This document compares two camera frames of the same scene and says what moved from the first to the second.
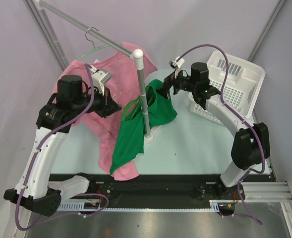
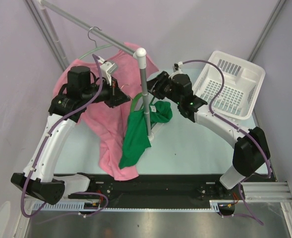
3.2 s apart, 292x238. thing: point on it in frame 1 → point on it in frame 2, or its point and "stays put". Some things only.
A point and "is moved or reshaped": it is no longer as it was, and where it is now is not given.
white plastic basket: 241,89 stays put
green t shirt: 130,141 is moved or reshaped
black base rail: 165,188 stays put
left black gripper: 108,106 → 113,90
